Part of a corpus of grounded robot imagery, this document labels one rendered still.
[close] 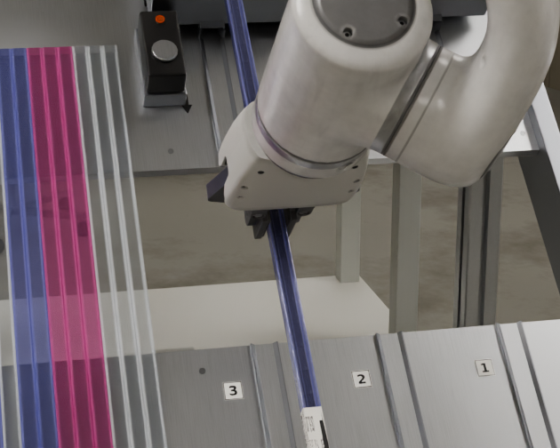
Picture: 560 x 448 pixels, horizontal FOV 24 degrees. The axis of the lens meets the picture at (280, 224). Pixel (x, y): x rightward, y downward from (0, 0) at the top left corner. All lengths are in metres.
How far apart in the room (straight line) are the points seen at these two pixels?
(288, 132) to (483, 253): 0.75
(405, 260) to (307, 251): 2.47
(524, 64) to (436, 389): 0.43
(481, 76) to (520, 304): 2.98
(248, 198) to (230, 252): 3.17
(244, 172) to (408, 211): 0.76
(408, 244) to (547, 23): 0.93
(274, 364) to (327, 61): 0.41
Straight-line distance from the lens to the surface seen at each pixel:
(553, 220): 1.25
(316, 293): 1.90
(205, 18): 1.26
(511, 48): 0.74
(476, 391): 1.12
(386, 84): 0.76
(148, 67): 1.18
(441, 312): 3.62
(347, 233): 1.92
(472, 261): 1.54
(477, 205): 1.52
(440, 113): 0.77
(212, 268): 3.96
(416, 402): 1.10
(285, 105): 0.80
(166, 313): 1.83
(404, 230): 1.65
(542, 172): 1.27
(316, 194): 0.94
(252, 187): 0.91
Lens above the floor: 1.26
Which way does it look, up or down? 17 degrees down
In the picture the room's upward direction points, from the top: straight up
